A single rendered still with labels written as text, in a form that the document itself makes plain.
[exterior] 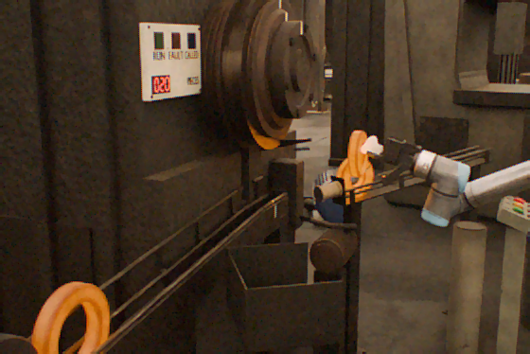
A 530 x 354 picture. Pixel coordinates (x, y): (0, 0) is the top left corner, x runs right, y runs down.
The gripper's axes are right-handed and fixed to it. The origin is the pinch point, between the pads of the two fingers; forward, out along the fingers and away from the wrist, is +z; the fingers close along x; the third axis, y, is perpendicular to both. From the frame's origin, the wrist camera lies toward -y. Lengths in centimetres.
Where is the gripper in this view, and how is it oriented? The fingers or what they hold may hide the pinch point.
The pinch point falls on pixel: (358, 148)
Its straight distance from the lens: 213.8
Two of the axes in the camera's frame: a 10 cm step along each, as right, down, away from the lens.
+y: 2.6, -9.2, -3.0
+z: -8.9, -3.5, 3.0
